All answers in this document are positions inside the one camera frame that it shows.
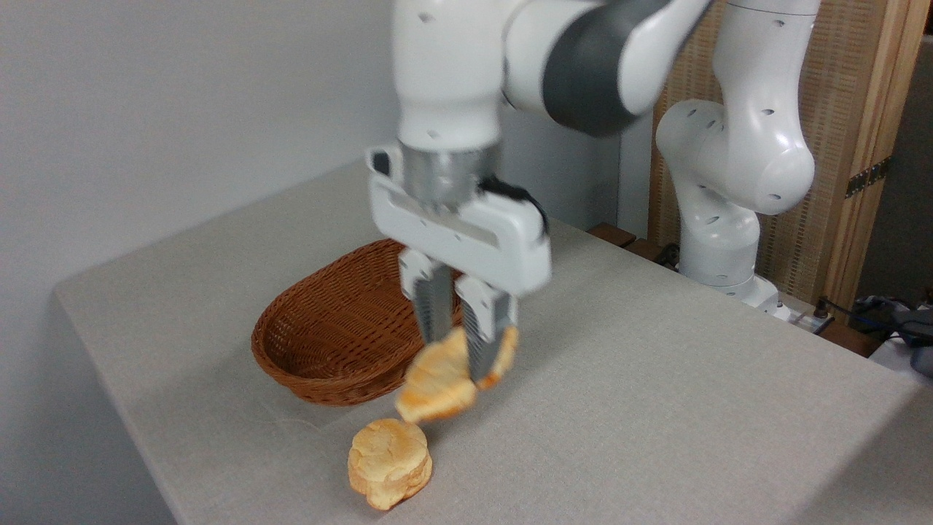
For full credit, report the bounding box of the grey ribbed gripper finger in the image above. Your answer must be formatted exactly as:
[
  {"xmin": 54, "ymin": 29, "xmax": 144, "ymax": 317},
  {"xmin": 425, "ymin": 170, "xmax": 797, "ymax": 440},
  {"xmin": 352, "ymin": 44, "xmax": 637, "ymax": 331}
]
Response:
[
  {"xmin": 454, "ymin": 275, "xmax": 520, "ymax": 385},
  {"xmin": 398, "ymin": 247, "xmax": 457, "ymax": 345}
]

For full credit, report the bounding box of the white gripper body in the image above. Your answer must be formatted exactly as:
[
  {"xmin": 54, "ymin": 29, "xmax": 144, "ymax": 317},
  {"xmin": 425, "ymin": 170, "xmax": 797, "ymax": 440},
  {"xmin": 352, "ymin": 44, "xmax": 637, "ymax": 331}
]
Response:
[{"xmin": 365, "ymin": 145, "xmax": 553, "ymax": 297}]

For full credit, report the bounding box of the long braided golden bread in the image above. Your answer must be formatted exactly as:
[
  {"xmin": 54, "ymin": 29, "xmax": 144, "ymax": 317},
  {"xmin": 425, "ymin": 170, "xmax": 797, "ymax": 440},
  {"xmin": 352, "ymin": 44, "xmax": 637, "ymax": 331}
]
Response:
[{"xmin": 394, "ymin": 324, "xmax": 520, "ymax": 426}]

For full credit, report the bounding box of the brown wicker oval basket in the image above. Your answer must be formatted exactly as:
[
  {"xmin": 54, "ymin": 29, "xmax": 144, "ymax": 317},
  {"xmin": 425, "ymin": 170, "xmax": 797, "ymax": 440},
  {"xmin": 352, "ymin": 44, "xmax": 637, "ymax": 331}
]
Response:
[{"xmin": 251, "ymin": 238, "xmax": 469, "ymax": 407}]

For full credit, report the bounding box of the round golden bread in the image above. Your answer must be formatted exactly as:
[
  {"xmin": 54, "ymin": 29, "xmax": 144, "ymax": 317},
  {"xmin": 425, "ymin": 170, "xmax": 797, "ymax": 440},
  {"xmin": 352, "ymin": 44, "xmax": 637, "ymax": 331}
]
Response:
[{"xmin": 347, "ymin": 418, "xmax": 434, "ymax": 511}]

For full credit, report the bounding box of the grey tablecloth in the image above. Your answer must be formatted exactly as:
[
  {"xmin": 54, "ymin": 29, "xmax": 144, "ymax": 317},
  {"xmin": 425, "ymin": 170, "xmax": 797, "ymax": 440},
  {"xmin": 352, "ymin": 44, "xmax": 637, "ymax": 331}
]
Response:
[{"xmin": 55, "ymin": 162, "xmax": 933, "ymax": 525}]

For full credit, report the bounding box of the dark metal screen hinge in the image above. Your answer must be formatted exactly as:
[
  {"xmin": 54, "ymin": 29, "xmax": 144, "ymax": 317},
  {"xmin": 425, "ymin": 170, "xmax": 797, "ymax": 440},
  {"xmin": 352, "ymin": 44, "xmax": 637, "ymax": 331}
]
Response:
[{"xmin": 845, "ymin": 156, "xmax": 891, "ymax": 199}]

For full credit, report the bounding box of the dark grey device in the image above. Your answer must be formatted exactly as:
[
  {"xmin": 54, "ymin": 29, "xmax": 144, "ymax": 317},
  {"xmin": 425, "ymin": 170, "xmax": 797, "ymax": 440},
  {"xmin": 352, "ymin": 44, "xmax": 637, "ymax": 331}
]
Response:
[{"xmin": 892, "ymin": 309, "xmax": 933, "ymax": 378}]

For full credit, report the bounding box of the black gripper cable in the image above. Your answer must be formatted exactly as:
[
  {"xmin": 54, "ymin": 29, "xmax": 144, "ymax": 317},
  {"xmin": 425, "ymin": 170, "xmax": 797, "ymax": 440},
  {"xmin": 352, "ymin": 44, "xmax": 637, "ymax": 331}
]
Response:
[{"xmin": 480, "ymin": 176, "xmax": 550, "ymax": 238}]

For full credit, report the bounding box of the blue cable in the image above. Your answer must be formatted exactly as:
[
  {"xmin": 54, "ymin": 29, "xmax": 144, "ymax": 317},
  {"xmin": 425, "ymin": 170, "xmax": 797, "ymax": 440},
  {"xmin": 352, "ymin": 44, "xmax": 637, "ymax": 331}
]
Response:
[{"xmin": 851, "ymin": 295, "xmax": 906, "ymax": 333}]

